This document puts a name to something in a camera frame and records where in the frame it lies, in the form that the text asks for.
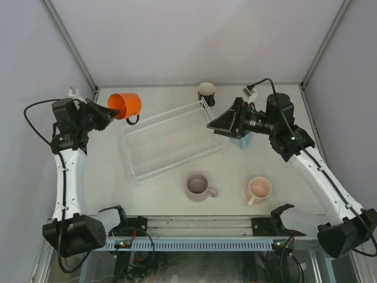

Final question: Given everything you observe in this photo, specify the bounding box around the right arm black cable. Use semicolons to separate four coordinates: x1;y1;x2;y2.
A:
249;77;377;257

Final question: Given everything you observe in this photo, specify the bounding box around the pink mug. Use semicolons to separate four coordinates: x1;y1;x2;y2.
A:
246;177;272;207

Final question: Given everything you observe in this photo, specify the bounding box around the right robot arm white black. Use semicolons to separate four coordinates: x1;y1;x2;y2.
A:
207;93;376;258

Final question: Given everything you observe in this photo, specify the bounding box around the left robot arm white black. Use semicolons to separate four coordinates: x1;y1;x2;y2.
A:
42;98;127;258

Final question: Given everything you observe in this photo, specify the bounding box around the black mug cream inside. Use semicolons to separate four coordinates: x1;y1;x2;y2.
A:
197;83;216;107

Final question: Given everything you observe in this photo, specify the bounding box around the white wire dish rack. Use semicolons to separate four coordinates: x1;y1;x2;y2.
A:
121;99;226;184

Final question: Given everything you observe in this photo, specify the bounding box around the blue slotted cable duct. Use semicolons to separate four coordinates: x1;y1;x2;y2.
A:
104;239;274;252

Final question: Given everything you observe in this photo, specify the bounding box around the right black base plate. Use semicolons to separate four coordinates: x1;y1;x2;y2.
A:
251;217;278;236

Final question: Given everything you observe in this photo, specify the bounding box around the aluminium front frame rail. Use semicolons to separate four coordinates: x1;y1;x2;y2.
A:
47;214;328;240

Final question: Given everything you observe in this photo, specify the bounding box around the light blue mug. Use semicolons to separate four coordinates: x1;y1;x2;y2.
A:
229;132;253;150

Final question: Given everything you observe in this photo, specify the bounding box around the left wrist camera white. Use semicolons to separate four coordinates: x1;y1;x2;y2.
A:
66;87;85;101

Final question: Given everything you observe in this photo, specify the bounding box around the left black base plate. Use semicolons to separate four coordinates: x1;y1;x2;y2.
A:
115;216;148;237

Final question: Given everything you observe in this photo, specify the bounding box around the orange mug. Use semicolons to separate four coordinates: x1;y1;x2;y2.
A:
108;93;142;126

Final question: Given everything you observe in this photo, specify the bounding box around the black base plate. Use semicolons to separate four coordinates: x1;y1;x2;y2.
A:
251;217;278;236
115;216;148;237

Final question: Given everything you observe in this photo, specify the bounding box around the lilac mug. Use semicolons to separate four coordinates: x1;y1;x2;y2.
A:
185;173;219;202

